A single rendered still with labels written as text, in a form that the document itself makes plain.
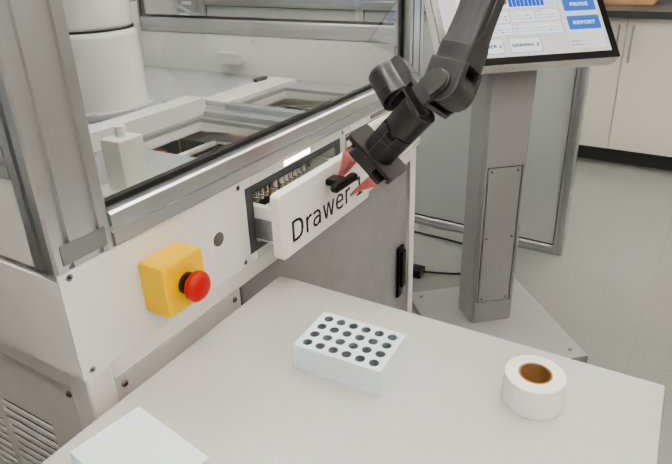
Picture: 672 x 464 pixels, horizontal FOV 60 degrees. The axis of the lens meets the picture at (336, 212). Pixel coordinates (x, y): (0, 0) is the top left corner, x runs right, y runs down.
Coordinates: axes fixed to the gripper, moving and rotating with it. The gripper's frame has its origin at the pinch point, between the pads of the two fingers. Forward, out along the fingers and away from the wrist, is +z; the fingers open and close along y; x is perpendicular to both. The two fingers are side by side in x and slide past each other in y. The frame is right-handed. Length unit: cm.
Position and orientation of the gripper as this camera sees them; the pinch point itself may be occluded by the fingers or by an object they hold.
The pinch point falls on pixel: (347, 184)
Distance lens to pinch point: 101.2
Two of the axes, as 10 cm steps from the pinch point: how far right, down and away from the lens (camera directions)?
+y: -6.7, -7.4, 0.8
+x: -5.0, 3.7, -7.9
